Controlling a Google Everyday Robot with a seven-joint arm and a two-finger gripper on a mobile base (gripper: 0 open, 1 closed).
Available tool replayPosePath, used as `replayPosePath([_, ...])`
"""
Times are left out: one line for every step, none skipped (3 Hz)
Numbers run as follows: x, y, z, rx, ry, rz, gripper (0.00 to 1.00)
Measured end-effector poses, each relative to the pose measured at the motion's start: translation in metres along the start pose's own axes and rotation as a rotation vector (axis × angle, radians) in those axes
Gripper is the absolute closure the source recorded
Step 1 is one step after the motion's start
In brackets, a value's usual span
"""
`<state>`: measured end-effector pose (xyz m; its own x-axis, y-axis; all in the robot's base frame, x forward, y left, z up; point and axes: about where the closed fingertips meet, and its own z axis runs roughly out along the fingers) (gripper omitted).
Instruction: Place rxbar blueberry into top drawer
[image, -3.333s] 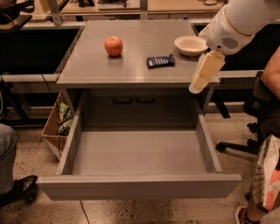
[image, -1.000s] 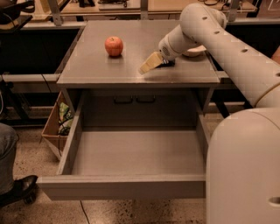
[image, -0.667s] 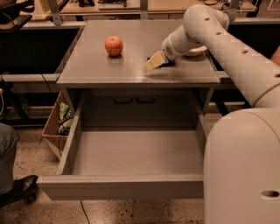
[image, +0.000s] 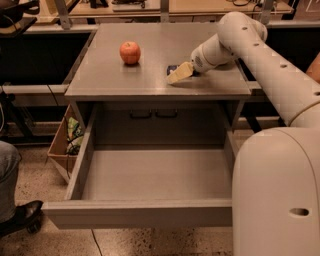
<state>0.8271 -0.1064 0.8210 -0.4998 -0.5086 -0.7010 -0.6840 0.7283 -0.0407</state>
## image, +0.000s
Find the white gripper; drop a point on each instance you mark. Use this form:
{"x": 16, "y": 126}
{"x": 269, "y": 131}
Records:
{"x": 199, "y": 62}

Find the blue rxbar blueberry bar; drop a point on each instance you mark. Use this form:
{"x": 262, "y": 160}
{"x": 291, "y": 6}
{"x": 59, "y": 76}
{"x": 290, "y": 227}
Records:
{"x": 171, "y": 68}

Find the person bare forearm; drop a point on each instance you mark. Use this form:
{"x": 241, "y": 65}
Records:
{"x": 313, "y": 70}

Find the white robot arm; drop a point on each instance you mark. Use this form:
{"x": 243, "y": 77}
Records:
{"x": 276, "y": 175}

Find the grey cabinet with top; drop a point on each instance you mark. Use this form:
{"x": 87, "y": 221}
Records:
{"x": 205, "y": 103}

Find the open grey top drawer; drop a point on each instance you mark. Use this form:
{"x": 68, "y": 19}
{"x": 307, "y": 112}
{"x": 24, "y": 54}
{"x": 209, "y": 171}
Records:
{"x": 146, "y": 186}

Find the red apple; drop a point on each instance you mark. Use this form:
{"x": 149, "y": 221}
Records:
{"x": 130, "y": 52}

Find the green snack bag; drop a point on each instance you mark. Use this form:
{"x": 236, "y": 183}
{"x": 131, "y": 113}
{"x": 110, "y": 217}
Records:
{"x": 74, "y": 136}

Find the cardboard box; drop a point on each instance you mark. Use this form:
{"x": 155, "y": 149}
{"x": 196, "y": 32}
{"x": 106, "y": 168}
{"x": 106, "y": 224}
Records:
{"x": 57, "y": 152}

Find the grey trouser leg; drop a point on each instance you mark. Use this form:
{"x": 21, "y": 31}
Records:
{"x": 9, "y": 163}

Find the right black drawer handle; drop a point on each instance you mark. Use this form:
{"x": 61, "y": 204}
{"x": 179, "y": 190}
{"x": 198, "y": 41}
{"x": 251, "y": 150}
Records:
{"x": 166, "y": 113}

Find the black drawer handle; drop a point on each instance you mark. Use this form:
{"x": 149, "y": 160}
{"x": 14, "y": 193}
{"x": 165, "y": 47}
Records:
{"x": 166, "y": 113}
{"x": 140, "y": 114}

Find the left black drawer handle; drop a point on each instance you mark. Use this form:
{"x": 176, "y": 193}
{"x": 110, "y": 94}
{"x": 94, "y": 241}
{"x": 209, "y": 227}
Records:
{"x": 140, "y": 114}

